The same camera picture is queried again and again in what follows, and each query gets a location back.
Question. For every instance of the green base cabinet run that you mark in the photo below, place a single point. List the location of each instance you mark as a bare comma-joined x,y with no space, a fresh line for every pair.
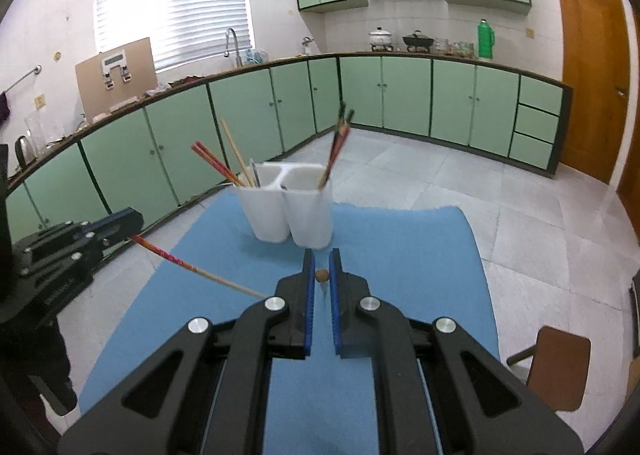
240,110

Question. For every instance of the metal kettle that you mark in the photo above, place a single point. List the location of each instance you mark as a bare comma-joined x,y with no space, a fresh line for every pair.
25,150

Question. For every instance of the brown cardboard board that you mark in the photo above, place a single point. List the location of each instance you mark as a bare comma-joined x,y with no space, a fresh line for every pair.
140,70

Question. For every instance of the metal towel rail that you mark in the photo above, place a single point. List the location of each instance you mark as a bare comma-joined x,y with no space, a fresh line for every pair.
25,77

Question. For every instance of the clear glass pitcher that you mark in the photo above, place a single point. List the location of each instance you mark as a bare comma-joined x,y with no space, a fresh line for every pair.
42,127

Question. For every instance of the white cooking pot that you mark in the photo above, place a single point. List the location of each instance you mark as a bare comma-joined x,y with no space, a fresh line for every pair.
380,38

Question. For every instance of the purple cloth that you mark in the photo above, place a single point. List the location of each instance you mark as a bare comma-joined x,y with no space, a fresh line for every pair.
4,107

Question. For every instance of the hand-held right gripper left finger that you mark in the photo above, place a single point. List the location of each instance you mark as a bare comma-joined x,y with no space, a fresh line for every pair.
310,325

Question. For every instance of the blue mat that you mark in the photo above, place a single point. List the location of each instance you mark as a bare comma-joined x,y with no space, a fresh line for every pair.
400,260

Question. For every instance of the green base cabinet with drawers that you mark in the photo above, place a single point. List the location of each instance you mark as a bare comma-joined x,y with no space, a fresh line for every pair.
405,95

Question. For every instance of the clear plastic bottle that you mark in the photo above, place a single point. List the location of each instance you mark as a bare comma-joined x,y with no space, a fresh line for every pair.
256,56

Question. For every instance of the plain wooden chopstick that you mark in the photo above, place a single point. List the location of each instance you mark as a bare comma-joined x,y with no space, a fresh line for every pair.
236,150
321,276

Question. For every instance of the white two-compartment utensil holder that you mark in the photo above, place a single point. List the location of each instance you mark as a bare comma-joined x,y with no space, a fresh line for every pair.
307,215

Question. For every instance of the green thermos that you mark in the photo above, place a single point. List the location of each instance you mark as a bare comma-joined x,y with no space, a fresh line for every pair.
485,42

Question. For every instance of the person's left forearm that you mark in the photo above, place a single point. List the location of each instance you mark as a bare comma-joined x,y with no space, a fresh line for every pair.
35,360

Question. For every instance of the metal kitchen faucet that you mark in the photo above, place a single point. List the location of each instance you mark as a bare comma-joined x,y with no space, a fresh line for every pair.
237,50

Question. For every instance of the wooden door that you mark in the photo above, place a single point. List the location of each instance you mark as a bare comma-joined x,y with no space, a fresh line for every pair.
590,75

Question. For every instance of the black wok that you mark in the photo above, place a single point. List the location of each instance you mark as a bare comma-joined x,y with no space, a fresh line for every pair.
417,41

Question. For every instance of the yellowed wall socket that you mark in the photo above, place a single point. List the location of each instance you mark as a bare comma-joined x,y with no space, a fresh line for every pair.
40,101

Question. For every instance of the white window blind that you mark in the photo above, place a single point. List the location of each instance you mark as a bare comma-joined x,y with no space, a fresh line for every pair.
175,0

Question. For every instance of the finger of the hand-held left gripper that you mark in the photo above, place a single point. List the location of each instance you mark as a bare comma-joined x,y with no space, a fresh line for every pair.
117,220
125,234

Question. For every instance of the wall-mounted tap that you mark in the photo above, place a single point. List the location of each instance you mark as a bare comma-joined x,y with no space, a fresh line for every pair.
306,41

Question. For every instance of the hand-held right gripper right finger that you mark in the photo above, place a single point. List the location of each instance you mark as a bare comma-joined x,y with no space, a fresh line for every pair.
336,325

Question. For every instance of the metal spoon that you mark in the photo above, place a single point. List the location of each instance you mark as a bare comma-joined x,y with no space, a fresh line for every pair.
254,174

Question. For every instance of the brown wooden chair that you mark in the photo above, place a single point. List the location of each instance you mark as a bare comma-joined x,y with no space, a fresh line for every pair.
560,370

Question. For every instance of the glass jar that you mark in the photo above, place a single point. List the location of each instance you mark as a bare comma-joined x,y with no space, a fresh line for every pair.
466,49
442,46

